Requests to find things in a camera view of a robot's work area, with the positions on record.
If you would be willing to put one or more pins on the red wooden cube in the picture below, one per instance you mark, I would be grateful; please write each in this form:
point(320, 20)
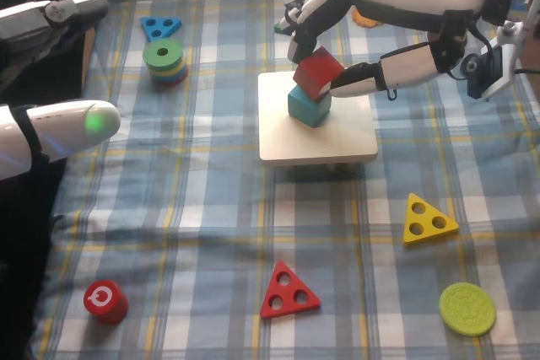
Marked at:
point(316, 73)

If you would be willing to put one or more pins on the yellow triangle with holes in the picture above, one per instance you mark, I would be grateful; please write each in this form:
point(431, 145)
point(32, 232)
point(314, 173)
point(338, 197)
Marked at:
point(422, 231)

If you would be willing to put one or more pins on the blue triangle with holes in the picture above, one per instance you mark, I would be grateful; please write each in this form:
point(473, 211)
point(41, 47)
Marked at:
point(154, 27)

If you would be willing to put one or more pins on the black wrist camera white bracket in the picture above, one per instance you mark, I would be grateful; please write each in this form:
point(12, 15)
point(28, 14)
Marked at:
point(485, 71)

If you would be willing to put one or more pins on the small pale wooden table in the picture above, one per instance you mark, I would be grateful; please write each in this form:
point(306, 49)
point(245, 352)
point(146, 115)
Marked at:
point(350, 136)

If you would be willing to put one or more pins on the teal letter cube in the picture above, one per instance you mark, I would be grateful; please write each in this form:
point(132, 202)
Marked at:
point(306, 109)

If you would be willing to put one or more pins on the tan flower-shaped cookie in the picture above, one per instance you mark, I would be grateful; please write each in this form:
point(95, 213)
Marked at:
point(365, 22)

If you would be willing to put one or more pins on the green triangle with holes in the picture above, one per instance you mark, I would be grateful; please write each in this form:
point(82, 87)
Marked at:
point(282, 28)

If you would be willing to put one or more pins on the blue plaid table cloth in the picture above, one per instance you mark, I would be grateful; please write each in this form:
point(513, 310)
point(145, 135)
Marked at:
point(236, 216)

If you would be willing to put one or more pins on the lime green round cookie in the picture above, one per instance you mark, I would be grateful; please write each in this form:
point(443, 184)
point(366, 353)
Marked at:
point(466, 309)

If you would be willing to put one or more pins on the red triangle with holes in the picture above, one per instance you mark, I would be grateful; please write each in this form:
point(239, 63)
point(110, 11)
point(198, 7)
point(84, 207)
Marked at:
point(287, 292)

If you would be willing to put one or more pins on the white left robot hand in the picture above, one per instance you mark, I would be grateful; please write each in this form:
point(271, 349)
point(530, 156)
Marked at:
point(55, 132)

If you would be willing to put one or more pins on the red cylinder with white letter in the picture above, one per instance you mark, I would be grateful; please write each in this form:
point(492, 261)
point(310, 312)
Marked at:
point(105, 305)

